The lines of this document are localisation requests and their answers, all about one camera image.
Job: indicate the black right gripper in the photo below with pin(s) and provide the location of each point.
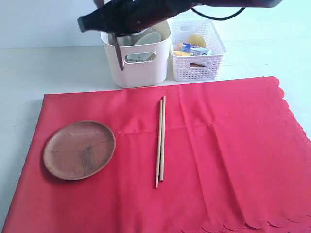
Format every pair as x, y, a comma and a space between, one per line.
131, 17

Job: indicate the brown wooden spoon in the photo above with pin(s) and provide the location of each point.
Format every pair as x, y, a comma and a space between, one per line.
100, 3

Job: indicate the pale green bowl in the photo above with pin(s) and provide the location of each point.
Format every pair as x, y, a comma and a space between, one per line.
149, 38

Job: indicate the brown egg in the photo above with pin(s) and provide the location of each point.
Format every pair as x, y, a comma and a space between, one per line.
178, 47

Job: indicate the yellow cheese wedge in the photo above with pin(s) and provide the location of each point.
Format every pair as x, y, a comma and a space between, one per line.
181, 53

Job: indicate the yellow lemon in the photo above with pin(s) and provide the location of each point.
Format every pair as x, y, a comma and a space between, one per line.
196, 40

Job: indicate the orange fried food piece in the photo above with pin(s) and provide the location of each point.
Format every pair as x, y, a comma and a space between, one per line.
196, 65

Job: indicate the wooden chopstick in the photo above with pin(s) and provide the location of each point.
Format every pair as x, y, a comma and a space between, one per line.
159, 145
162, 147

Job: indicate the brown wooden plate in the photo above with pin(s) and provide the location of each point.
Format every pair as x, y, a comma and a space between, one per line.
79, 150

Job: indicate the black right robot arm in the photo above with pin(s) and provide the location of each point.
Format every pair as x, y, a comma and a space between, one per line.
242, 4

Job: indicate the large cream plastic bin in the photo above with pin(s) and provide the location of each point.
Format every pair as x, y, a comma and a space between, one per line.
142, 73

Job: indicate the white perforated plastic basket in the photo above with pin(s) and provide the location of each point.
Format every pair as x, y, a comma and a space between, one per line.
181, 29

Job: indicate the red table cloth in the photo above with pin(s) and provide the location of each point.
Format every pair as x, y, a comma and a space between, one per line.
236, 160

